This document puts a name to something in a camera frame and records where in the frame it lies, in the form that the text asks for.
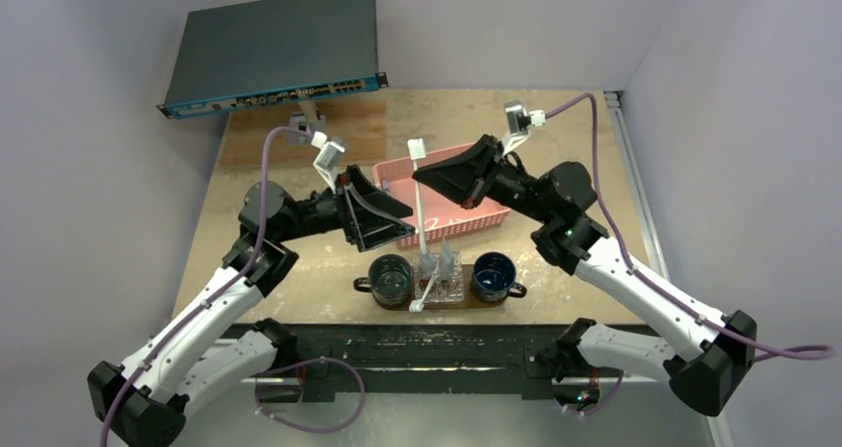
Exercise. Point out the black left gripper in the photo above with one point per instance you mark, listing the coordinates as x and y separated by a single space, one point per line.
369 217

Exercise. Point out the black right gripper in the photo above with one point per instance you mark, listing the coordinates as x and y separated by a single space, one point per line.
487 171

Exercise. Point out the pink plastic basket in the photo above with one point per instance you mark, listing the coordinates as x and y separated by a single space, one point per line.
442 217

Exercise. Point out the dark grey mug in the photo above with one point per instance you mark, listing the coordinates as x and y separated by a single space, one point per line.
389 280

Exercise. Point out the clear glass toothbrush holder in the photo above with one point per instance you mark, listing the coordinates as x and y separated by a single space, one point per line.
445 293

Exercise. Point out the dark blue mug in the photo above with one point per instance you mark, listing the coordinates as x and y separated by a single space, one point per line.
494 278

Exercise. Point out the oval wooden tray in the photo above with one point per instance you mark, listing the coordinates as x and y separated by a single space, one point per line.
470 301

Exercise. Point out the blue capped toothpaste tube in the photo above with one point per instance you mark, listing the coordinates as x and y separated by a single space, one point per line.
447 261

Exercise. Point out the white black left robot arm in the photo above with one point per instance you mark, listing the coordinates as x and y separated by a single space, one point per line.
147 399

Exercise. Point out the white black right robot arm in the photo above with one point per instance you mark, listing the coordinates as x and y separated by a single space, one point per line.
701 353

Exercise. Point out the brown wooden board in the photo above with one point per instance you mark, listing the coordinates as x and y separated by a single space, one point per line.
359 121

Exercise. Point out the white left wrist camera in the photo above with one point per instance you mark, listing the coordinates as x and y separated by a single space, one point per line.
331 150

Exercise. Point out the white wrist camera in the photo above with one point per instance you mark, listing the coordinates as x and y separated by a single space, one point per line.
521 123
331 150

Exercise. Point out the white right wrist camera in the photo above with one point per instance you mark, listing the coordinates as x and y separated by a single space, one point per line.
521 123

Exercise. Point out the grey metal bracket stand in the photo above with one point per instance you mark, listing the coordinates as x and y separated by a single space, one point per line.
305 122

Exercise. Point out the black table front rail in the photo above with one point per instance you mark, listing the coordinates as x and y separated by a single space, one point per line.
522 360

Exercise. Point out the aluminium frame rail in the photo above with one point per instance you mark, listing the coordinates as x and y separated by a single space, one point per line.
647 225

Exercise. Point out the grey blue network switch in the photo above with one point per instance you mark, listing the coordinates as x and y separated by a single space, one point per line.
270 52

